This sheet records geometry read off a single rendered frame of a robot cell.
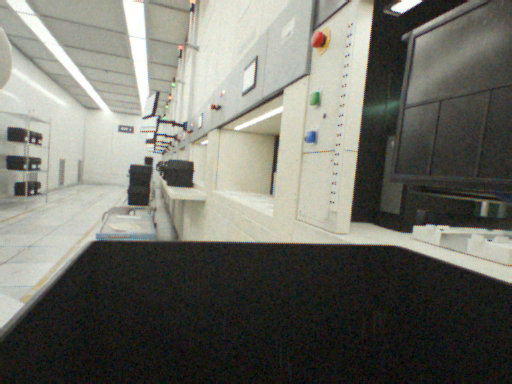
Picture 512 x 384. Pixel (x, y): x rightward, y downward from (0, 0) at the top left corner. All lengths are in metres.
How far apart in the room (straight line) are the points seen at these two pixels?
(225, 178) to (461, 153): 1.94
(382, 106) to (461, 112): 0.71
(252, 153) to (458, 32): 1.94
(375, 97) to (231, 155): 1.35
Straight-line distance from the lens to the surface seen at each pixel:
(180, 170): 3.08
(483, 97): 0.35
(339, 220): 0.74
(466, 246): 0.75
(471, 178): 0.34
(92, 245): 0.25
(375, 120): 1.04
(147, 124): 5.34
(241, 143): 2.23
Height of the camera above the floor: 0.99
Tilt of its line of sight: 4 degrees down
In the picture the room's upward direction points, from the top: 5 degrees clockwise
